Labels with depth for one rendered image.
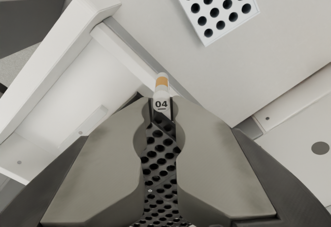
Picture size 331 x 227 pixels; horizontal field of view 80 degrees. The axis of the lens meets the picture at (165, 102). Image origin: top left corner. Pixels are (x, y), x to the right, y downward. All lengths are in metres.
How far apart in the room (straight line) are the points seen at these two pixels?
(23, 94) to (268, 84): 0.36
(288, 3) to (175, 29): 0.17
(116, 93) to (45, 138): 0.15
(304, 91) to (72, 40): 0.39
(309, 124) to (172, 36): 0.26
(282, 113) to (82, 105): 0.35
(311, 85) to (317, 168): 0.16
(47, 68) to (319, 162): 0.35
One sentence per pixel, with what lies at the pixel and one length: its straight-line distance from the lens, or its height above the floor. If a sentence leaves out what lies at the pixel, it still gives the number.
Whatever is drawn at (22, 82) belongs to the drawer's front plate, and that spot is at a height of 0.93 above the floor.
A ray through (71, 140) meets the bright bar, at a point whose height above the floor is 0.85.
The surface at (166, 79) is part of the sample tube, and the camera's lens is 0.16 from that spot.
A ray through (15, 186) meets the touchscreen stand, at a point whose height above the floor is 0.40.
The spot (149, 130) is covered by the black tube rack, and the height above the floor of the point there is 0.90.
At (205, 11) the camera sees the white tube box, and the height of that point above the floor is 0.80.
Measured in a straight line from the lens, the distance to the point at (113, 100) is 0.30.
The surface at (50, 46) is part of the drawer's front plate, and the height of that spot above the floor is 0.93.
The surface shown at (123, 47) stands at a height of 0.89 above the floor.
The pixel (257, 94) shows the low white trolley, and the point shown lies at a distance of 0.41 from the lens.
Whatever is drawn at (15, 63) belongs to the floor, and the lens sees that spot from 1.41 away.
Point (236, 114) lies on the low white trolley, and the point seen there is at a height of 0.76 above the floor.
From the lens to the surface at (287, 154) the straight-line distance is 0.38.
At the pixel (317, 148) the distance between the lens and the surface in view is 0.37.
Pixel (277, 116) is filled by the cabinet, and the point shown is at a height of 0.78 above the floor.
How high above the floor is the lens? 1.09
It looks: 60 degrees down
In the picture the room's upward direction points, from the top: 178 degrees clockwise
